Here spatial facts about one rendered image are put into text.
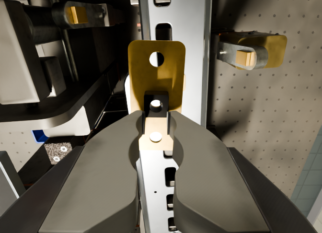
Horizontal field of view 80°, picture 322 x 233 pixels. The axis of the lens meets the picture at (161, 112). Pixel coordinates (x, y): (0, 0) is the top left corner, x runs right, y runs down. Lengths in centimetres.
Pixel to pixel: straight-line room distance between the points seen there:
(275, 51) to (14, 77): 41
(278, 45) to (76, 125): 40
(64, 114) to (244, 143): 80
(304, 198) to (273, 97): 194
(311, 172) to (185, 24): 222
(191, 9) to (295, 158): 90
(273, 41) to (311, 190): 233
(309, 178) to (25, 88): 246
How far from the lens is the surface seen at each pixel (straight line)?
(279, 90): 90
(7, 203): 47
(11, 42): 27
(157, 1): 42
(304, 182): 254
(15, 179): 42
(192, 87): 44
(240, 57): 37
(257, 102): 87
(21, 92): 28
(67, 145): 41
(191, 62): 42
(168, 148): 16
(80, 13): 35
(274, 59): 43
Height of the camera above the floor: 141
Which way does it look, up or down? 64 degrees down
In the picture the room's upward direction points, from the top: 176 degrees clockwise
